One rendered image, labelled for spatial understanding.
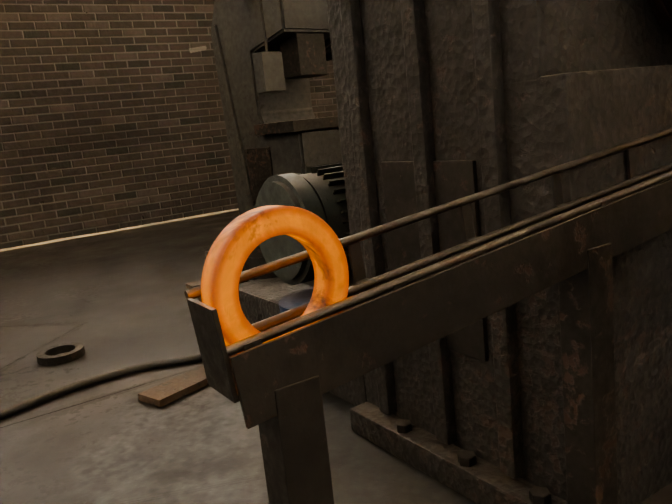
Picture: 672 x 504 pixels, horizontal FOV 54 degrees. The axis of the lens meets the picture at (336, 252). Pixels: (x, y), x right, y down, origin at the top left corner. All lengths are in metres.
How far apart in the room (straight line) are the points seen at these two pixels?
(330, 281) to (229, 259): 0.14
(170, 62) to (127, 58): 0.44
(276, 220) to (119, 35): 6.41
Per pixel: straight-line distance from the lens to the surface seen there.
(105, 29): 7.08
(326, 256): 0.78
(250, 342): 0.73
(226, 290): 0.72
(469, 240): 1.01
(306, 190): 2.15
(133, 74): 7.08
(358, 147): 1.60
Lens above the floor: 0.83
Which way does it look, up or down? 11 degrees down
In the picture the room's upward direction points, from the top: 6 degrees counter-clockwise
